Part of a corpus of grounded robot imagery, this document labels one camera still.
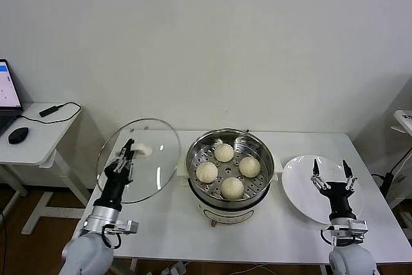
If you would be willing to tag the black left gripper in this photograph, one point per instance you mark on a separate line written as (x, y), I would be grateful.
(114, 185)

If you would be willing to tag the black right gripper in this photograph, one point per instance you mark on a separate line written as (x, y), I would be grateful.
(338, 197)

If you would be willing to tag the round glass lid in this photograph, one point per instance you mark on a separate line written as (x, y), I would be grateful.
(157, 159)

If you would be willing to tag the white steamed baozi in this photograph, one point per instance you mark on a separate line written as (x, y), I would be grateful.
(207, 172)
(231, 188)
(249, 166)
(224, 152)

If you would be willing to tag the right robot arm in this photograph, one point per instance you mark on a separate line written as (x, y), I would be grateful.
(351, 259)

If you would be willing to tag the stainless steel steamer basket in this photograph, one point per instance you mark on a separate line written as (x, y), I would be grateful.
(257, 191)

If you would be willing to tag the stainless steel steamer pot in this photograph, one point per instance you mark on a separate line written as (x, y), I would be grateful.
(225, 214)

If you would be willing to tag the white round plate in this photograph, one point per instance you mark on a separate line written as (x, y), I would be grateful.
(299, 185)

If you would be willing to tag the black rectangular adapter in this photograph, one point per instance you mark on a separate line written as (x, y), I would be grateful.
(48, 111)

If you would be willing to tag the white side desk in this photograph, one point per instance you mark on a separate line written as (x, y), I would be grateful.
(45, 204)

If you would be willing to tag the white table leg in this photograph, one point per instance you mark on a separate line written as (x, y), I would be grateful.
(134, 267)
(322, 269)

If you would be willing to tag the black computer mouse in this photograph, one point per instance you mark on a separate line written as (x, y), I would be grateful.
(17, 135)

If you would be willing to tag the white power strip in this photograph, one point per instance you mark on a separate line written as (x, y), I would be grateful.
(175, 268)

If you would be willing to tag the black laptop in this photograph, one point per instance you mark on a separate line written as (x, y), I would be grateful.
(8, 94)

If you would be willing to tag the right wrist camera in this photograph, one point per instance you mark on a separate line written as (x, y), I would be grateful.
(357, 228)

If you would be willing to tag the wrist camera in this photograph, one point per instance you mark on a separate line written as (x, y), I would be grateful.
(127, 227)
(357, 228)

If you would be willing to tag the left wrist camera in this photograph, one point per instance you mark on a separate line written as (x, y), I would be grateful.
(127, 227)

